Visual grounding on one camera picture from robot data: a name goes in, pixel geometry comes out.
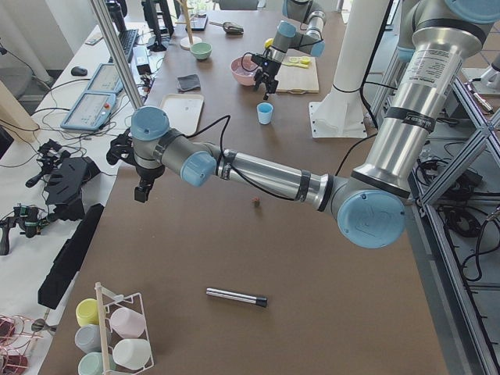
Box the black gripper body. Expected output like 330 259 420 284
134 155 164 191
252 53 280 84

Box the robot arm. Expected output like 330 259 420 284
130 1 499 248
251 0 326 101

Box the pile of clear ice cubes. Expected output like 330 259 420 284
234 61 257 77

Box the light blue cup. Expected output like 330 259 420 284
256 102 273 125

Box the steel ice scoop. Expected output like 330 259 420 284
209 21 244 35

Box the wooden cup stand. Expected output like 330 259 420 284
176 0 202 50

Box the white cup rack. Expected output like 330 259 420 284
95 282 155 374

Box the pink cup in rack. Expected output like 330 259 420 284
109 307 146 338

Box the yellow cup in rack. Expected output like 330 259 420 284
75 298 99 327

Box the grey cup in rack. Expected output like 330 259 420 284
74 324 102 354

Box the white cup in rack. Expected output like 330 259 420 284
112 338 152 370

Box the green cup in rack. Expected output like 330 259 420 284
77 352 104 375

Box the pink bowl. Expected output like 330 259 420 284
230 55 258 87

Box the bamboo cutting board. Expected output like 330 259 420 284
276 56 320 94

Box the yellow plastic knife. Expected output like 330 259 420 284
282 62 309 69

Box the lemon half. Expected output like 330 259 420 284
298 56 311 66

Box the green bowl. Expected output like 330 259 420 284
190 42 213 61

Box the grey folded cloth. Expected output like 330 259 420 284
177 74 201 92

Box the cream rabbit tray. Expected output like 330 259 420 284
160 94 204 135

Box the teach pendant lower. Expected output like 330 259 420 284
60 91 116 132

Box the teach pendant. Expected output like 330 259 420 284
60 91 116 132
87 63 123 94

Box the teach pendant upper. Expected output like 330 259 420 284
87 63 123 94

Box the black monitor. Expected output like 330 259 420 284
141 0 174 52

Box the black computer mouse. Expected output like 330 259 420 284
70 66 88 77

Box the black keyboard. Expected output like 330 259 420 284
118 29 138 63

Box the steel muddler black tip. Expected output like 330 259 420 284
205 287 268 308

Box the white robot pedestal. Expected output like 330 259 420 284
309 0 391 138

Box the aluminium frame post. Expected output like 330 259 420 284
90 0 143 110

